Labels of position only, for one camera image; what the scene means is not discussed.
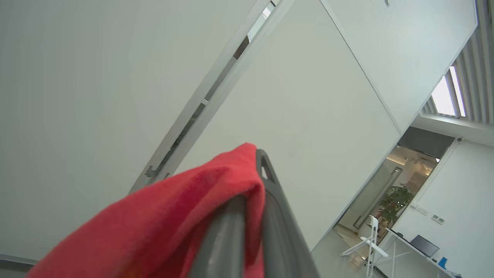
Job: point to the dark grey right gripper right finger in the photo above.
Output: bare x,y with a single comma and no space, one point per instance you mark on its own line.
281,235

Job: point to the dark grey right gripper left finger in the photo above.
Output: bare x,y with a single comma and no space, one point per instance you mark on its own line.
224,247

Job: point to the red cloth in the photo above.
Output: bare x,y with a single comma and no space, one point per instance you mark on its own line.
154,227

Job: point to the white folding chair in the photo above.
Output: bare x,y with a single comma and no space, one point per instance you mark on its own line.
371,241

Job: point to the green potted plant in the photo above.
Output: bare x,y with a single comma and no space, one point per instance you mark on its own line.
395,202

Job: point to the white table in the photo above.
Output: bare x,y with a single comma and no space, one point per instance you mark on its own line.
405,241

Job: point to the grey laptop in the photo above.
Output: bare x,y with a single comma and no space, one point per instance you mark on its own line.
424,246

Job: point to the small blue object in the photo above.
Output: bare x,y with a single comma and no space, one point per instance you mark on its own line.
443,263

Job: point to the rectangular ceiling light panel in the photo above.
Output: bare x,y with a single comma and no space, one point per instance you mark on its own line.
447,94

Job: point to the white wall switch plate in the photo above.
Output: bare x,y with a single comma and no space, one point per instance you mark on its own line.
422,210
438,219

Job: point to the grey aluminium partition frame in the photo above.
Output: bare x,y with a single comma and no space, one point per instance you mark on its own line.
216,88

